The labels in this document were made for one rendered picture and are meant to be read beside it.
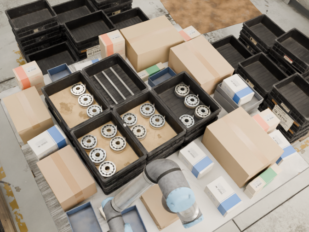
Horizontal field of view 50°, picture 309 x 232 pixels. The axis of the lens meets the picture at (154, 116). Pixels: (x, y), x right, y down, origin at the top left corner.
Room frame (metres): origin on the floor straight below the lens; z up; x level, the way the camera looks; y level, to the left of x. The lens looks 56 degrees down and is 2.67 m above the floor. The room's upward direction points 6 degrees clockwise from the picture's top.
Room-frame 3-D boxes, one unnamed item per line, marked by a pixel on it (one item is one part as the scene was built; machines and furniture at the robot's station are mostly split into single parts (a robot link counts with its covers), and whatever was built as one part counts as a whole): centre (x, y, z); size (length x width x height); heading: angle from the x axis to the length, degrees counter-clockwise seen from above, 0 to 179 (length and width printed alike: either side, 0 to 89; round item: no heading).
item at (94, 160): (0.89, 0.32, 0.86); 0.10 x 0.10 x 0.01
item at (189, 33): (2.05, -0.20, 0.81); 0.16 x 0.12 x 0.07; 131
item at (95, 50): (2.17, 0.59, 0.41); 0.31 x 0.02 x 0.16; 127
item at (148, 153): (1.14, 0.03, 0.92); 0.40 x 0.30 x 0.02; 41
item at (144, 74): (1.69, 0.07, 0.73); 0.24 x 0.06 x 0.06; 129
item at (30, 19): (2.39, 1.23, 0.37); 0.40 x 0.30 x 0.45; 127
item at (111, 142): (0.98, 0.21, 0.86); 0.10 x 0.10 x 0.01
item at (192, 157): (0.98, -0.30, 0.75); 0.20 x 0.12 x 0.09; 44
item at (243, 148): (1.09, -0.58, 0.80); 0.40 x 0.30 x 0.20; 39
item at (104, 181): (0.94, 0.26, 0.92); 0.40 x 0.30 x 0.02; 41
